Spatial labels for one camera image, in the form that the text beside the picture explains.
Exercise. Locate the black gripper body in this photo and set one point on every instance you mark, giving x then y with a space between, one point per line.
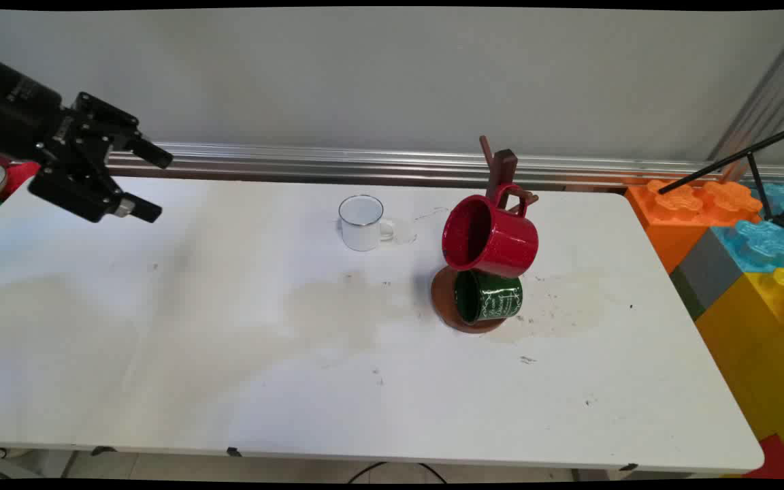
14 109

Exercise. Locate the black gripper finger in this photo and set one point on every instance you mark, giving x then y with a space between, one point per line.
113 122
79 187

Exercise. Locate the red enamel mug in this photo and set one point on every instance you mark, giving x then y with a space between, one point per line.
508 241

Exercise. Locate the red plastic toy block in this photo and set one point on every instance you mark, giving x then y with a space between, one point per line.
21 175

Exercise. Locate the white enamel mug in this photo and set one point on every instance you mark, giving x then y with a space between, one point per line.
361 237

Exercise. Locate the brown wooden mug tree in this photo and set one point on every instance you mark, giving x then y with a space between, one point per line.
503 170

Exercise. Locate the green enamel mug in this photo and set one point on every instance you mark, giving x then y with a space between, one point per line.
497 299

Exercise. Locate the orange studded toy block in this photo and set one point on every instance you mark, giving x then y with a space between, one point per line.
671 224

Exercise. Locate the dark green toy block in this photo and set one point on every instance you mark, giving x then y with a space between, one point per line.
688 292

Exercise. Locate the black tripod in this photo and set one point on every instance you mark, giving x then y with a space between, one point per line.
732 159

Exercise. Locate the light blue studded toy block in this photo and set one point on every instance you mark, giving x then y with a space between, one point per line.
759 245

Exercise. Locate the yellow studded toy block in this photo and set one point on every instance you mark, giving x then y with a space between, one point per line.
766 306

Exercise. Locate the plain yellow toy block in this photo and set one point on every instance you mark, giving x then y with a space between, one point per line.
773 395

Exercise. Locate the plain red toy block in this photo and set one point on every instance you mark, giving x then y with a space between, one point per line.
776 459

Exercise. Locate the aluminium rail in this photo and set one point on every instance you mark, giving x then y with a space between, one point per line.
365 163

